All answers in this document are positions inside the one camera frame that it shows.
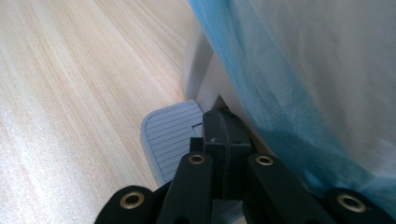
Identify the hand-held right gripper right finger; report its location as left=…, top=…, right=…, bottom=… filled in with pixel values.
left=219, top=108, right=253, bottom=201

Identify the blue translucent trash bag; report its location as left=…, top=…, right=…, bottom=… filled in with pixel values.
left=188, top=0, right=396, bottom=219

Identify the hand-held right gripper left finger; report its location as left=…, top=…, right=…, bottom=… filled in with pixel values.
left=190, top=109, right=231, bottom=201

